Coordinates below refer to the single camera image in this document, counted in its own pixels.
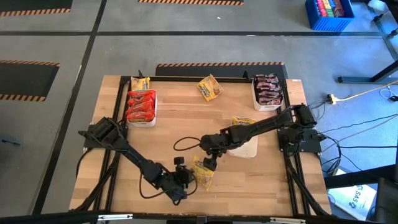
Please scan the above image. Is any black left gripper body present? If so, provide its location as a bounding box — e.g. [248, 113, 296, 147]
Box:
[164, 166, 195, 205]

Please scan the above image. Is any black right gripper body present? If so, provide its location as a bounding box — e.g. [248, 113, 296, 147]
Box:
[200, 132, 234, 156]

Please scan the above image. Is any yellow Maruchan ramen pack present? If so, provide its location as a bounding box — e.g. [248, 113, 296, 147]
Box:
[192, 155, 216, 192]
[196, 73, 224, 103]
[231, 116, 258, 127]
[130, 76, 151, 91]

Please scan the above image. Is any white plastic bin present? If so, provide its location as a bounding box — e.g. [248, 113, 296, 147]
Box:
[228, 116, 259, 159]
[250, 73, 285, 112]
[126, 89, 159, 128]

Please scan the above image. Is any Saucy Noods noodle pack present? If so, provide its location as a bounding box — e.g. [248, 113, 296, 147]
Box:
[126, 96, 156, 106]
[126, 110, 155, 123]
[126, 103, 155, 114]
[127, 90, 156, 99]

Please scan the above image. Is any black mat with hazard stripes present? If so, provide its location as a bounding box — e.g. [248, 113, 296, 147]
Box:
[0, 59, 60, 103]
[137, 0, 244, 6]
[0, 0, 74, 17]
[154, 61, 289, 79]

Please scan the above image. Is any black rig crossbar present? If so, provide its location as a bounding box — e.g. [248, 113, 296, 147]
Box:
[0, 210, 398, 224]

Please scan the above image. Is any black metal beam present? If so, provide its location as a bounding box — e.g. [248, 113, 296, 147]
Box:
[325, 164, 398, 189]

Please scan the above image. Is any white printed box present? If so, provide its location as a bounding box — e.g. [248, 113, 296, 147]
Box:
[328, 183, 379, 222]

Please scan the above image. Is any black metal stand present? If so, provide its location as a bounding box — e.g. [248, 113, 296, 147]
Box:
[338, 58, 398, 85]

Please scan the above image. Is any blue plastic crate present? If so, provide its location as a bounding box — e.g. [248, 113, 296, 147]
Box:
[304, 0, 355, 32]

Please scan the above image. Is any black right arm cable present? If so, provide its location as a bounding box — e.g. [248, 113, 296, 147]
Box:
[173, 136, 203, 152]

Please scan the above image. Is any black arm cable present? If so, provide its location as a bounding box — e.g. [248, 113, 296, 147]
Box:
[138, 172, 199, 207]
[173, 136, 203, 152]

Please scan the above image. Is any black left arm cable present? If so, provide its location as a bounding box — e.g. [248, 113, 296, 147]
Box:
[138, 172, 199, 207]

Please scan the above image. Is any silver bracket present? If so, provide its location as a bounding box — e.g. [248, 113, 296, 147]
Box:
[269, 217, 307, 224]
[97, 213, 134, 222]

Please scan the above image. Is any black aluminium table frame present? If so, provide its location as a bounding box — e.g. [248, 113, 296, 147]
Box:
[70, 75, 332, 218]

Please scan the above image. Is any black cable bundle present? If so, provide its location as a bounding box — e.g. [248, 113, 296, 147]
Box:
[74, 147, 123, 212]
[284, 154, 332, 217]

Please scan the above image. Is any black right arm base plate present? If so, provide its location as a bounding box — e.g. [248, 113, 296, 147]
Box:
[277, 128, 323, 156]

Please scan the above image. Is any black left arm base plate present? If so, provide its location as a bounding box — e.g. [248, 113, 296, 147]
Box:
[83, 123, 127, 149]

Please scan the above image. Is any black floor cable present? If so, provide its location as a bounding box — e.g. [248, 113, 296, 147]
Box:
[318, 113, 398, 134]
[338, 144, 398, 149]

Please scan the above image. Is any yellow floor cable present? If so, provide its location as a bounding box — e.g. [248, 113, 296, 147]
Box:
[335, 86, 398, 103]

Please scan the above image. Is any grey metal rail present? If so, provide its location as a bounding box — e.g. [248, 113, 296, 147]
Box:
[366, 0, 398, 62]

